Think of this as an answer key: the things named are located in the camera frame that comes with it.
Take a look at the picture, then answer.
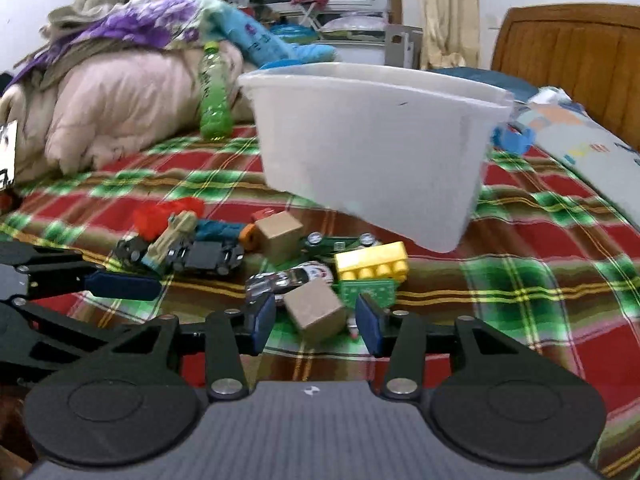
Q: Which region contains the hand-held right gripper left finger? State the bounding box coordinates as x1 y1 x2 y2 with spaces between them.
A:
107 294 277 401

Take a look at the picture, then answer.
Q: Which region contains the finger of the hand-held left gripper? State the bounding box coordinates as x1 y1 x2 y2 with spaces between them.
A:
0 302 151 388
0 242 162 303

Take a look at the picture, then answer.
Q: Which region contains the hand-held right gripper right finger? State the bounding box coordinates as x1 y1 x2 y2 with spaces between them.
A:
354 292 531 401

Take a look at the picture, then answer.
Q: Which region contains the wooden cube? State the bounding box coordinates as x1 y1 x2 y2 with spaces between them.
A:
283 278 348 345
255 211 305 266

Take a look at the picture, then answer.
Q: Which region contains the yellow building block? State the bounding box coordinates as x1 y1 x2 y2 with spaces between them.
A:
334 241 410 283

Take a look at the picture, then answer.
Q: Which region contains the green toy car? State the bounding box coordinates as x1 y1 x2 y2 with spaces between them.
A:
300 232 383 263

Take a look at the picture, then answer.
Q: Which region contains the white plastic container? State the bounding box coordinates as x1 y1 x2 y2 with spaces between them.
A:
237 62 537 254

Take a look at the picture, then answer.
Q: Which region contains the green toy building brick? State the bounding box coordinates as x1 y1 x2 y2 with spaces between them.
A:
335 280 398 311

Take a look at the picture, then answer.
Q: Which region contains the silver white toy car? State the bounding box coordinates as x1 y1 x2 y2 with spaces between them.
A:
245 261 335 306

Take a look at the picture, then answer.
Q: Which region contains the tan toy truck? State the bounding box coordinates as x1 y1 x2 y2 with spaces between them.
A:
142 210 198 276

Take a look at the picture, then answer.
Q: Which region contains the red toy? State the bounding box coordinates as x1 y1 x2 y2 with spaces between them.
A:
132 197 206 241

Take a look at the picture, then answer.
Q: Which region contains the black toy car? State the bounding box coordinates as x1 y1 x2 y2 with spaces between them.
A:
167 240 246 276

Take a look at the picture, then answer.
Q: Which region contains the blue orange toy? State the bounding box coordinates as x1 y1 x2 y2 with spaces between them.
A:
195 219 261 252

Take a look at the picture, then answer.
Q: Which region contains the pink quilt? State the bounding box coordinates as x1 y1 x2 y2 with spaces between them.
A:
0 42 256 183

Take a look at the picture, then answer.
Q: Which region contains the plaid bed sheet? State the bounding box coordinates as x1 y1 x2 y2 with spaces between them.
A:
0 125 640 480

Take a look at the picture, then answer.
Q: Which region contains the purple floral blanket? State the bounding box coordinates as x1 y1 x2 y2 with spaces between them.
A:
10 0 221 86

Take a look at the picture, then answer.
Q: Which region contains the green drink bottle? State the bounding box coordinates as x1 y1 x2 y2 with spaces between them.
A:
199 41 235 141

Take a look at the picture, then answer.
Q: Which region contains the teal printed blanket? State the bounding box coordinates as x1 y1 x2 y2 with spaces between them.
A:
205 2 338 68

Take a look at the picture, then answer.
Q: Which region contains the dark blue pillow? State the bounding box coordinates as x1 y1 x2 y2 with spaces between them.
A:
435 66 541 106

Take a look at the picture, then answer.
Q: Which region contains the grey printed pillow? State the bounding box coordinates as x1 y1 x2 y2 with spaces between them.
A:
515 87 640 231

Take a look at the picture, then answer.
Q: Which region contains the grey box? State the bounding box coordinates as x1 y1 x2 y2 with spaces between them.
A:
384 24 423 68

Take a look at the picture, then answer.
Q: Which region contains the white cloth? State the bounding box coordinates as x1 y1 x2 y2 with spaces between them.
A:
530 87 571 106

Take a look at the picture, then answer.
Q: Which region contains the white pillow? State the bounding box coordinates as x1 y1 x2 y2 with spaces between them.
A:
320 10 388 41

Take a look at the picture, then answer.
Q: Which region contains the folding chair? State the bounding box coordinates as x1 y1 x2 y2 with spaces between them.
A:
280 0 331 31

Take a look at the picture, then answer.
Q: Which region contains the wooden headboard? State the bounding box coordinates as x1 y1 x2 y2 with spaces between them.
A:
490 4 640 151

